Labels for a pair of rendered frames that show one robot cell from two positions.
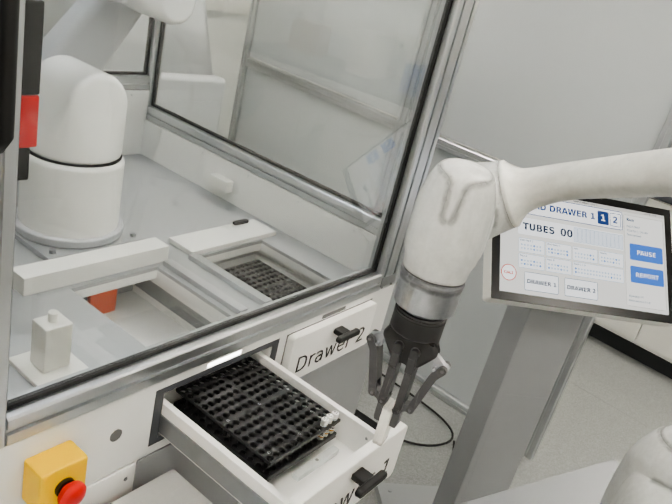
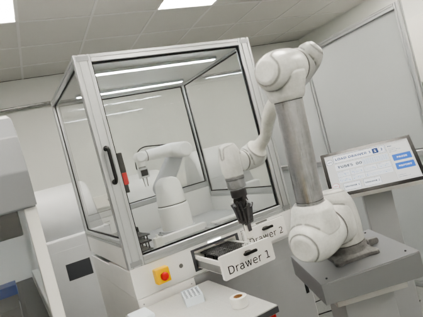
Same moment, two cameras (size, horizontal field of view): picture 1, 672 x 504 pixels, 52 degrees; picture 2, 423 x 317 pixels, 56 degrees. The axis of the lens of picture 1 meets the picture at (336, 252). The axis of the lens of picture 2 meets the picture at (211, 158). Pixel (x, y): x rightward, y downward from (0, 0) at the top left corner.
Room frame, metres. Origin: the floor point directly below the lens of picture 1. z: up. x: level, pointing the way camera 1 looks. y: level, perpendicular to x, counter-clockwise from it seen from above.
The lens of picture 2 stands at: (-0.78, -0.95, 1.39)
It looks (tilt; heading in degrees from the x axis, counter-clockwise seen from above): 1 degrees down; 29
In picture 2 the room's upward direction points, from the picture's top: 15 degrees counter-clockwise
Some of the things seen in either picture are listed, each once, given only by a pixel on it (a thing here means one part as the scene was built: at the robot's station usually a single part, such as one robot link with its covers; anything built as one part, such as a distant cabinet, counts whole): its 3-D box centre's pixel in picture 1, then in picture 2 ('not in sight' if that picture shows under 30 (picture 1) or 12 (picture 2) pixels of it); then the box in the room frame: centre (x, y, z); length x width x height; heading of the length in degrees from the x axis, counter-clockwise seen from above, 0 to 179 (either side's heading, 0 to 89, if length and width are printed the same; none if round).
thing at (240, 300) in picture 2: not in sight; (238, 300); (0.60, -0.15, 0.78); 0.07 x 0.07 x 0.04
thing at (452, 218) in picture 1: (452, 216); (231, 160); (0.88, -0.14, 1.33); 0.13 x 0.11 x 0.16; 165
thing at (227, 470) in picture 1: (251, 418); (225, 255); (0.96, 0.07, 0.86); 0.40 x 0.26 x 0.06; 57
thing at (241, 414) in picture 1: (255, 418); (226, 254); (0.95, 0.06, 0.87); 0.22 x 0.18 x 0.06; 57
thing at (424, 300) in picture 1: (428, 290); (236, 182); (0.86, -0.14, 1.22); 0.09 x 0.09 x 0.06
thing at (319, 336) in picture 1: (330, 339); (265, 233); (1.27, -0.04, 0.87); 0.29 x 0.02 x 0.11; 147
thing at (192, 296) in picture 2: not in sight; (192, 296); (0.67, 0.12, 0.78); 0.12 x 0.08 x 0.04; 42
